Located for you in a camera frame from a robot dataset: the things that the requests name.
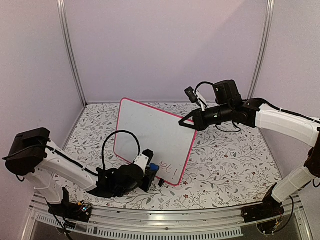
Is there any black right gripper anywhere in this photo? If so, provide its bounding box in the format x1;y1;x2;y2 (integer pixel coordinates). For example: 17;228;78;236
178;103;232;133

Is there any blue whiteboard eraser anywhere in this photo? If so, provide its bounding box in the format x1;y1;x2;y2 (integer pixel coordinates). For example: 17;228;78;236
149;163;160;172

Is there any pink framed whiteboard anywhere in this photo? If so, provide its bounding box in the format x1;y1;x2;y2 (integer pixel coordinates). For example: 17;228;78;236
113;98;197;186

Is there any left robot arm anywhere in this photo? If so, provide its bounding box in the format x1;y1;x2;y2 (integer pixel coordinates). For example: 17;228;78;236
3;127;160;222

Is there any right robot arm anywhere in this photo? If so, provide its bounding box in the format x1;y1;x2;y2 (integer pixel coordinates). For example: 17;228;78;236
179;79;320;223

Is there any floral table mat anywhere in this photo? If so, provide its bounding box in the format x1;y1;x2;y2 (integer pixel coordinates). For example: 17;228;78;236
53;103;282;210

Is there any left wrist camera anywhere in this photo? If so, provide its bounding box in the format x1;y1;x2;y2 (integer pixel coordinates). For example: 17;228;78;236
133;149;154;174

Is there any right black cable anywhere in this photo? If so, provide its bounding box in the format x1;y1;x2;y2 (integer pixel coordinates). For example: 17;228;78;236
194;81;242;133

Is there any left black sleeved cable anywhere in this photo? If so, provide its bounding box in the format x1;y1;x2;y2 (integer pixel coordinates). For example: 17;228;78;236
101;130;141;173

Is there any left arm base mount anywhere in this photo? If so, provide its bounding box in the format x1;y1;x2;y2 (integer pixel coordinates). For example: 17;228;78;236
47;200;92;223

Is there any right aluminium frame post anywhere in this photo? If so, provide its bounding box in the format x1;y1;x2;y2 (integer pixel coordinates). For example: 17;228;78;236
247;0;275;99

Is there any aluminium frame post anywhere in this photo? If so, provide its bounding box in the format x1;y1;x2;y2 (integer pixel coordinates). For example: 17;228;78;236
247;0;275;99
56;0;88;107

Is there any front aluminium rail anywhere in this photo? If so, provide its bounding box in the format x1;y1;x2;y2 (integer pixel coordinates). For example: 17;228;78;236
32;204;311;240

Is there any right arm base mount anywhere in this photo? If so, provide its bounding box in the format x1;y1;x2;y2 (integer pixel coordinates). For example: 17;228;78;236
241;203;285;235

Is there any left aluminium frame post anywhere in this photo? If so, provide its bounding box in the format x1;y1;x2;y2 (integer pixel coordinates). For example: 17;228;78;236
56;0;88;107

